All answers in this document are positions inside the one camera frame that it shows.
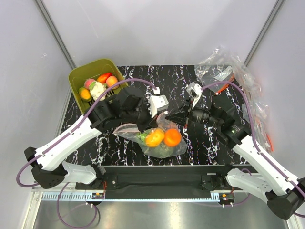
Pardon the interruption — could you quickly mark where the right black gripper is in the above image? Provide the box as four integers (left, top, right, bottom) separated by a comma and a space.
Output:
165, 96, 222, 129

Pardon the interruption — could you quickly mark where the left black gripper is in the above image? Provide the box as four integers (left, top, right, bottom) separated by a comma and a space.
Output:
122, 100, 160, 134

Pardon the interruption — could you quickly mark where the green striped watermelon toy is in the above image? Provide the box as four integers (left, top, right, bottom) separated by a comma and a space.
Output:
139, 132, 148, 142

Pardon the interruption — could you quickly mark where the orange fruit toy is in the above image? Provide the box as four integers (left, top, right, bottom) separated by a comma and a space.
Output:
163, 128, 182, 147

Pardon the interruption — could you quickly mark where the clear zip top bag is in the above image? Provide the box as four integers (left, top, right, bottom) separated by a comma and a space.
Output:
113, 111, 187, 159

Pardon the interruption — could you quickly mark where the green netted melon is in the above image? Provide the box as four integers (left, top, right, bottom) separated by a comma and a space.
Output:
151, 144, 175, 158

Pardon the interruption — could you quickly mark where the white cauliflower toy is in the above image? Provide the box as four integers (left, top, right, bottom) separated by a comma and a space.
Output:
89, 81, 106, 101

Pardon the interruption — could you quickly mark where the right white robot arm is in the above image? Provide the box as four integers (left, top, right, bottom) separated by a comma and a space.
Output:
166, 100, 305, 220

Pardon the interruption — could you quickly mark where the black marble pattern mat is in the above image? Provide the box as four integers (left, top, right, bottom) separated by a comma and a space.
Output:
65, 65, 247, 166

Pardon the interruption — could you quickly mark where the pink peach upper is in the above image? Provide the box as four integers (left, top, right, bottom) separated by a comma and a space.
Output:
106, 75, 118, 88

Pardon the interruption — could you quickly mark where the pink peach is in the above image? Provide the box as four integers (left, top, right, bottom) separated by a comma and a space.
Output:
84, 79, 95, 90
106, 75, 118, 88

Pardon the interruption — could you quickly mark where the red tomato toy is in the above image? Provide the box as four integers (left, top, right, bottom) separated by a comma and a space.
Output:
97, 72, 112, 83

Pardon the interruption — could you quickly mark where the yellow mango toy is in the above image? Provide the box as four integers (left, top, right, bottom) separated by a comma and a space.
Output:
79, 87, 92, 102

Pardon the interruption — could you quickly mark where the pile of clear bags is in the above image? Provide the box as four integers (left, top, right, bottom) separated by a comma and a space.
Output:
194, 47, 273, 153

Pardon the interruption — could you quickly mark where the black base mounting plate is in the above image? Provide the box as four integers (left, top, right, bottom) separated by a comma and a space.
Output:
76, 165, 235, 190

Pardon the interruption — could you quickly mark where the pink peach lower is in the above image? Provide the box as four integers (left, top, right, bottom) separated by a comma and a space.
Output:
84, 79, 95, 90

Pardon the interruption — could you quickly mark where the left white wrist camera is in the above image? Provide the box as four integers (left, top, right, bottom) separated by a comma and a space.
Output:
148, 87, 169, 118

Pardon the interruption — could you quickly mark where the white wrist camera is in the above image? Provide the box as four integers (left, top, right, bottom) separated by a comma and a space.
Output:
148, 87, 169, 118
186, 82, 202, 108

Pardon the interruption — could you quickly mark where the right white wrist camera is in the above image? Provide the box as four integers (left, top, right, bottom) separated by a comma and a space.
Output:
186, 82, 202, 108

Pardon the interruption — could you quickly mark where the aluminium frame rail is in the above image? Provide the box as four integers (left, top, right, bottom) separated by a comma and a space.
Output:
30, 173, 291, 194

